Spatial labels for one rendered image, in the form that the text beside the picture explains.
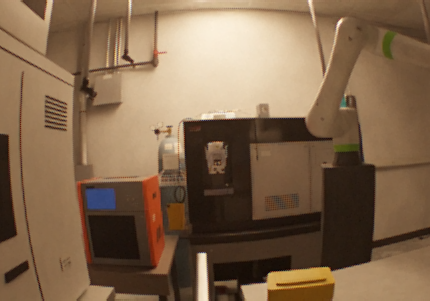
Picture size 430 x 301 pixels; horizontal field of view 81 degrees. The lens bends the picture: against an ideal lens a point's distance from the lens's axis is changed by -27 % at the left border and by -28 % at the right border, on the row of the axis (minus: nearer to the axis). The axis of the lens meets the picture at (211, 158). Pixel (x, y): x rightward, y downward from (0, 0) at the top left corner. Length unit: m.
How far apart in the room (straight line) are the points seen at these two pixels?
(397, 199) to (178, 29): 3.20
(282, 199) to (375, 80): 2.24
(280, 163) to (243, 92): 1.32
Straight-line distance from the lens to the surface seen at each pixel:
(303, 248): 2.17
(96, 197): 1.55
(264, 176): 2.08
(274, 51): 3.45
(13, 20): 0.56
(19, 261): 0.53
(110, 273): 1.53
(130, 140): 3.26
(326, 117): 1.24
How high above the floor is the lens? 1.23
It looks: 1 degrees down
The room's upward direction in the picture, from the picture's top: 3 degrees counter-clockwise
